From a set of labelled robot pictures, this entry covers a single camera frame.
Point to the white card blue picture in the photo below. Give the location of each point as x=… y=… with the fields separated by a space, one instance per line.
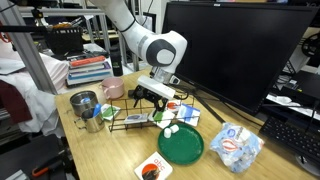
x=136 y=118

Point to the plastic bag blue white items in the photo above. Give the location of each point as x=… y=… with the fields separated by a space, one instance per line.
x=236 y=146

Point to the grey aluminium beam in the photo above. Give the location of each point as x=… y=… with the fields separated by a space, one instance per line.
x=26 y=50

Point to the white papers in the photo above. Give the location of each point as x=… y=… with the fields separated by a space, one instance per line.
x=283 y=100

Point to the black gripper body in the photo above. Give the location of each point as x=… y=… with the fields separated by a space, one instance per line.
x=148 y=93

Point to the green plate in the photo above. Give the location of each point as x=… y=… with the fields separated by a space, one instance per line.
x=183 y=146

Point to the grey round stand base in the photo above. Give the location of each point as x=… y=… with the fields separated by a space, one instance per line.
x=310 y=165

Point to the white card green circle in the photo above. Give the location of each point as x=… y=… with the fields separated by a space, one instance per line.
x=110 y=112

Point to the small blue white object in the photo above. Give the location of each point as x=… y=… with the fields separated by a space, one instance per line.
x=85 y=100

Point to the black flat case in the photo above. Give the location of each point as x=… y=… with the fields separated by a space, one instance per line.
x=306 y=88

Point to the blue spoon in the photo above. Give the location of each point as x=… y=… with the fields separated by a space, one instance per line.
x=96 y=110

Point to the white abc book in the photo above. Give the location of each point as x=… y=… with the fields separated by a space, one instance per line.
x=153 y=166

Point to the aluminium frame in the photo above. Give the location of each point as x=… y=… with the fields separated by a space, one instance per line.
x=66 y=11

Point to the orange book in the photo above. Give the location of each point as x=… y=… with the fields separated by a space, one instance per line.
x=87 y=61

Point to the black chair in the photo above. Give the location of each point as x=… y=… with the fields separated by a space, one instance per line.
x=26 y=156

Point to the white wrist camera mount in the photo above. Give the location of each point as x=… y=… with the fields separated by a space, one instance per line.
x=155 y=86

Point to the black horizontal bar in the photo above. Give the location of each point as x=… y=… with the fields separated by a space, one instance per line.
x=20 y=29

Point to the black mesh basket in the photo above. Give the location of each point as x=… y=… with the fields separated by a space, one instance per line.
x=65 y=40

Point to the black round object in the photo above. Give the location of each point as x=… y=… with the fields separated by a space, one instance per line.
x=311 y=48

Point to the purple book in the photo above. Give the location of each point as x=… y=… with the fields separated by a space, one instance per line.
x=90 y=71

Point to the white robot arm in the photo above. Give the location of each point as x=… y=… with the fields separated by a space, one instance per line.
x=146 y=43

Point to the black computer monitor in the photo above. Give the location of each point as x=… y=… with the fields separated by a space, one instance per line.
x=233 y=50

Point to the dark red cloth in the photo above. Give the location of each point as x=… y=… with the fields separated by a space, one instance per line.
x=11 y=101

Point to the white card blue stripes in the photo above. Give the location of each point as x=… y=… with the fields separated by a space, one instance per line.
x=188 y=115

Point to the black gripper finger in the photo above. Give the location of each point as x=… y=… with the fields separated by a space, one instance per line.
x=136 y=101
x=160 y=106

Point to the white cloth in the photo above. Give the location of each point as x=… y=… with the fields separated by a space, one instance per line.
x=36 y=106

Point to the black bottle green label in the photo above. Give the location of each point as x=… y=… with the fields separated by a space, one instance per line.
x=116 y=63

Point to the small white cylinder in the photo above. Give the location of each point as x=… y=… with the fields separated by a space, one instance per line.
x=174 y=128
x=167 y=133

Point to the white card orange circle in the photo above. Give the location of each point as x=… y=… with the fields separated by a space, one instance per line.
x=172 y=106

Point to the pink mug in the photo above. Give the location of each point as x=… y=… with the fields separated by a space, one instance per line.
x=113 y=88

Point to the black keyboard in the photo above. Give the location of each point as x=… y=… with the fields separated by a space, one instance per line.
x=290 y=136

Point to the white blue book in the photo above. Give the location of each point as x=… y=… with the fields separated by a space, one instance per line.
x=90 y=80

